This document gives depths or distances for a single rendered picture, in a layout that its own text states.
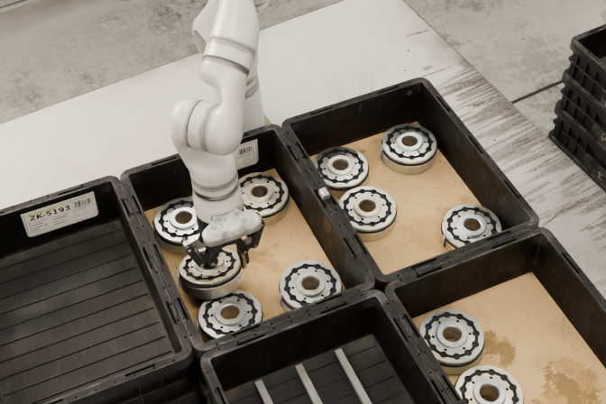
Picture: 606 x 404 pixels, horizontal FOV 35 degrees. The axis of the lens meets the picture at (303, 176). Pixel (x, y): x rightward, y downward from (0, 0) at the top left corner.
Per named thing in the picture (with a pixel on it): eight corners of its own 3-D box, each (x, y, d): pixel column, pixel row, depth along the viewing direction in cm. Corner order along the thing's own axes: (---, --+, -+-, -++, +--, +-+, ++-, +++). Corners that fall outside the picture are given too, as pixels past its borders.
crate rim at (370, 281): (118, 181, 168) (116, 171, 167) (278, 130, 176) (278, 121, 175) (197, 363, 143) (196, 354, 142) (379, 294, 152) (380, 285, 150)
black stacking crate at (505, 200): (280, 167, 183) (279, 123, 175) (419, 121, 191) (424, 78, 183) (377, 327, 159) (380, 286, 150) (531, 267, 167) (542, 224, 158)
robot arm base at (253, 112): (215, 124, 205) (203, 67, 191) (253, 108, 207) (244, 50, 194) (233, 153, 199) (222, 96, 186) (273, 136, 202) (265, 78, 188)
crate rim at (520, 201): (278, 130, 176) (278, 121, 175) (423, 84, 184) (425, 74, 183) (379, 294, 152) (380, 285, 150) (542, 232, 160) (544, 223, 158)
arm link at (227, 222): (206, 250, 144) (202, 223, 140) (183, 199, 151) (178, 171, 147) (264, 230, 146) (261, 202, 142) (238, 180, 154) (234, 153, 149)
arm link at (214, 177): (173, 190, 146) (226, 206, 143) (158, 115, 134) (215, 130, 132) (194, 159, 150) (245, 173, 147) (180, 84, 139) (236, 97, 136)
